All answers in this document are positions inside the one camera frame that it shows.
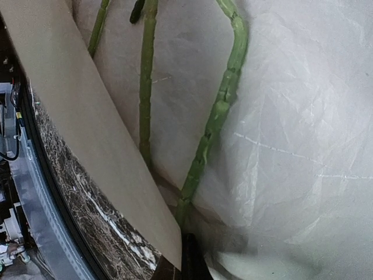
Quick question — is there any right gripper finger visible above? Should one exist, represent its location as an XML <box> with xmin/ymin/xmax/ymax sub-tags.
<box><xmin>181</xmin><ymin>233</ymin><xmax>210</xmax><ymax>280</ymax></box>

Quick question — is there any white rose fake flower stem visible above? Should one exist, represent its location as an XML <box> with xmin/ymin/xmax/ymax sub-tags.
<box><xmin>175</xmin><ymin>1</ymin><xmax>249</xmax><ymax>228</ymax></box>

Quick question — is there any beige pink wrapping paper sheet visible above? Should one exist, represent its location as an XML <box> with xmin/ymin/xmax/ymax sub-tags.
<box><xmin>0</xmin><ymin>0</ymin><xmax>373</xmax><ymax>280</ymax></box>

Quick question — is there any pink rose fake flower stem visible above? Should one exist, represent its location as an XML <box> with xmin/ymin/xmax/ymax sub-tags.
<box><xmin>139</xmin><ymin>0</ymin><xmax>159</xmax><ymax>167</ymax></box>

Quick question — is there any green leafy fake flower bunch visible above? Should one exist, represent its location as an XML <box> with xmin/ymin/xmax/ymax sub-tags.
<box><xmin>87</xmin><ymin>0</ymin><xmax>110</xmax><ymax>58</ymax></box>

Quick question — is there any white slotted cable duct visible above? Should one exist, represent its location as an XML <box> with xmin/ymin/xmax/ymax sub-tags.
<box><xmin>9</xmin><ymin>139</ymin><xmax>96</xmax><ymax>279</ymax></box>

